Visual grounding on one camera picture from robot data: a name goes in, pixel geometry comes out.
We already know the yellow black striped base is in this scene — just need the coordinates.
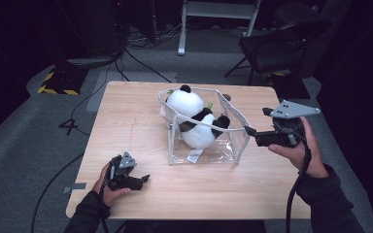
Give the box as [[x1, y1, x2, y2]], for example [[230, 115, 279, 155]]
[[37, 66, 89, 96]]

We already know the transparent plastic bag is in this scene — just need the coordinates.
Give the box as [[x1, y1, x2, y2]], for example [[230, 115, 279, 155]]
[[157, 86, 252, 167]]

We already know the person's right hand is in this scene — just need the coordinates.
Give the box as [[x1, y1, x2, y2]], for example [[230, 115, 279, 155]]
[[267, 116, 330, 179]]

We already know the hand-held gripper cable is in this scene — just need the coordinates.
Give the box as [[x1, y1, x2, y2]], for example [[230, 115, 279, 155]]
[[99, 161, 115, 233], [285, 130, 313, 233]]

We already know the bundle of floor cables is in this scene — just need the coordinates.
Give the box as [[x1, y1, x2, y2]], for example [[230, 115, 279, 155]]
[[125, 18, 190, 50]]

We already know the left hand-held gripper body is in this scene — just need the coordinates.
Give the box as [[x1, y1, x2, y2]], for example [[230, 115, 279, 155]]
[[106, 150, 138, 191]]

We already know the left hand-held gripper cable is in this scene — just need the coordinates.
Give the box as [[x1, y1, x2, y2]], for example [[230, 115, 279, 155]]
[[99, 161, 115, 233]]

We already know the dark equipment stand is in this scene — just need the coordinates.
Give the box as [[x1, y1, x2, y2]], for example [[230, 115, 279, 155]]
[[52, 0, 127, 70]]

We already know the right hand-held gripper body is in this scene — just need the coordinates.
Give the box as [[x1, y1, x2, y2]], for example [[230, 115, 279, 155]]
[[255, 99, 322, 149]]

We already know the grey tape strip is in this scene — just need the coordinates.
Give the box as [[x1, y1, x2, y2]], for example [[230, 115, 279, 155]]
[[62, 183, 87, 194]]

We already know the right hand-held gripper cable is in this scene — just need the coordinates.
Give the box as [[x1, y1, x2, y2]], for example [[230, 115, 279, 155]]
[[285, 130, 313, 233]]

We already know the person's left hand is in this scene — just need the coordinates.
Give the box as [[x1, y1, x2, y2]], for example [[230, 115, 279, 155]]
[[92, 162, 132, 208]]

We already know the white desk frame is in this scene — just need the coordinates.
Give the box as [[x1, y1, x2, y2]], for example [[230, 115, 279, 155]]
[[177, 0, 262, 56]]

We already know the black floor cable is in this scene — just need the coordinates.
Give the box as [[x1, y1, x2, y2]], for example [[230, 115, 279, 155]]
[[70, 62, 115, 136], [30, 150, 85, 233], [122, 48, 173, 83]]

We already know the panda plush toy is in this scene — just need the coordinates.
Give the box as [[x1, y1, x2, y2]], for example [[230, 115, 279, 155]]
[[165, 84, 231, 164]]

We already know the black chair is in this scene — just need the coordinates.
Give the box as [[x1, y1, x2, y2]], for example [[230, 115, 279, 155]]
[[223, 1, 335, 95]]

